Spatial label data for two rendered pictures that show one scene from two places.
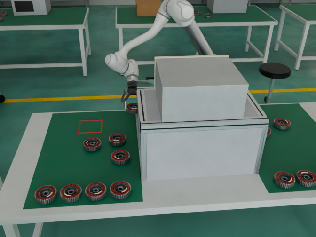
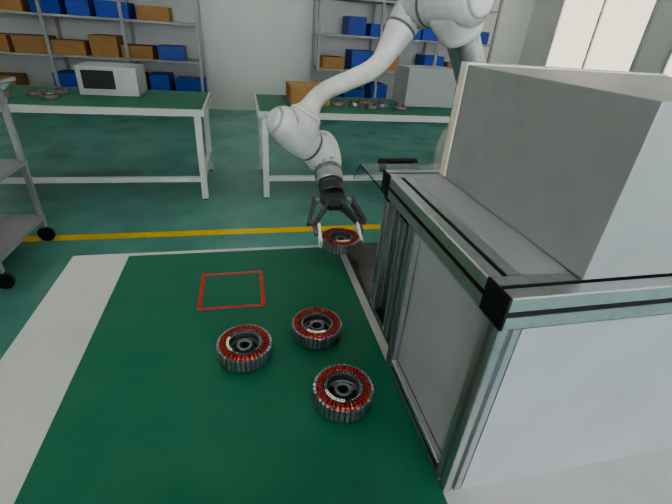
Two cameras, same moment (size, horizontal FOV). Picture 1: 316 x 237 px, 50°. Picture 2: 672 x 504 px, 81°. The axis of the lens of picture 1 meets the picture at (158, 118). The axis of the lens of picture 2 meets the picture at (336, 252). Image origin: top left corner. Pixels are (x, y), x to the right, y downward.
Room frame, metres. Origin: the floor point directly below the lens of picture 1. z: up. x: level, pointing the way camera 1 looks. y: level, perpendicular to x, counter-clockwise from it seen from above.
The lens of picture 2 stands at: (1.11, 0.33, 1.36)
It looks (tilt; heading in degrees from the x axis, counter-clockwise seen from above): 30 degrees down; 352
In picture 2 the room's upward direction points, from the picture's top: 4 degrees clockwise
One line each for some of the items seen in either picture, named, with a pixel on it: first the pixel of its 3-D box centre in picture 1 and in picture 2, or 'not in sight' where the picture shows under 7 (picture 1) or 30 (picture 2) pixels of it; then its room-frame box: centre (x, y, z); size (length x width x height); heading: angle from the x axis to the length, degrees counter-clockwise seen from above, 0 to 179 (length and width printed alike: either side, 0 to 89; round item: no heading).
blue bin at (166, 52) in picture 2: not in sight; (172, 52); (8.06, 2.08, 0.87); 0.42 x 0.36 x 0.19; 8
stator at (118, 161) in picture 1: (120, 157); (342, 391); (1.61, 0.22, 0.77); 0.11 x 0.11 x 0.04
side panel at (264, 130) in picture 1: (252, 137); not in sight; (1.64, -0.56, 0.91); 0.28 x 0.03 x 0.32; 6
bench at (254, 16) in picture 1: (190, 39); (370, 145); (4.96, -0.47, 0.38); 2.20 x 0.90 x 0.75; 96
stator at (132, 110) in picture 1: (133, 108); (340, 240); (2.12, 0.17, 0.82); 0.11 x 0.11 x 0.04
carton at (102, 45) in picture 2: not in sight; (108, 45); (7.97, 2.97, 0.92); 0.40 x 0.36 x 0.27; 4
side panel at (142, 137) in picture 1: (142, 142); (433, 349); (1.57, 0.09, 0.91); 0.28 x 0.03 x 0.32; 6
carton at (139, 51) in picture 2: not in sight; (140, 51); (8.02, 2.55, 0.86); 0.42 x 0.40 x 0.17; 96
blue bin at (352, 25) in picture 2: not in sight; (354, 25); (8.36, -0.71, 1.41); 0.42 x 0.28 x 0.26; 8
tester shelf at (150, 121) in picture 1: (197, 105); (603, 221); (1.69, -0.23, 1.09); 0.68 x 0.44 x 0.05; 96
